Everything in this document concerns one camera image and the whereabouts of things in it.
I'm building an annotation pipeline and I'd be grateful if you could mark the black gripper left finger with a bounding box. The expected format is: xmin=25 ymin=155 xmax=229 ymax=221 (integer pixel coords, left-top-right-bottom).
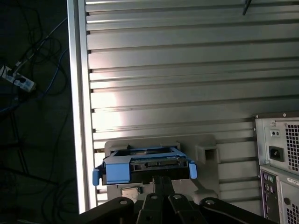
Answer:
xmin=79 ymin=176 xmax=164 ymax=224

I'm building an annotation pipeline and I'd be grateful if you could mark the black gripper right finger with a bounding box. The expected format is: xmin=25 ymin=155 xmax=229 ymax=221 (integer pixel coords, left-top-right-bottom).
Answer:
xmin=163 ymin=176 xmax=278 ymax=224

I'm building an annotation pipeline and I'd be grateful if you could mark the hard disk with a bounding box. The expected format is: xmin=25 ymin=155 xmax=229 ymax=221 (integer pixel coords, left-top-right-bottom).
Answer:
xmin=93 ymin=146 xmax=197 ymax=186

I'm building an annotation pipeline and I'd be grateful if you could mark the silver CPU chip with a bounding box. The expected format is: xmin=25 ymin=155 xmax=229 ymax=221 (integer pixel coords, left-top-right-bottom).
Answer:
xmin=120 ymin=186 xmax=143 ymax=199

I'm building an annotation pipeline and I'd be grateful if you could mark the grey parts rack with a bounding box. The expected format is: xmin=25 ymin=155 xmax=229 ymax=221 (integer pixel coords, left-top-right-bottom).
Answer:
xmin=104 ymin=134 xmax=220 ymax=203

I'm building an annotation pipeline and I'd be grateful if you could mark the black open PC case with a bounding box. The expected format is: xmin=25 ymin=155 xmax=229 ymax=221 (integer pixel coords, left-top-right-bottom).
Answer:
xmin=253 ymin=111 xmax=299 ymax=224

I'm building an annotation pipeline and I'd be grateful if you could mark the grey power supply unit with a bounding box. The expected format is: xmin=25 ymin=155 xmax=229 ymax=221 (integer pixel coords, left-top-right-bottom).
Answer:
xmin=263 ymin=119 xmax=299 ymax=173

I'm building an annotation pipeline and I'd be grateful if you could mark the white power strip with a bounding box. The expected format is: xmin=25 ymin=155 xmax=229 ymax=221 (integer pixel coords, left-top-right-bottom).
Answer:
xmin=0 ymin=64 xmax=37 ymax=93

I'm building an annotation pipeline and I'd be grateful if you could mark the blue floor cable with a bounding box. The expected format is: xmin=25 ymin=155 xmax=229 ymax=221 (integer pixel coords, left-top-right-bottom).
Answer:
xmin=0 ymin=17 xmax=71 ymax=115

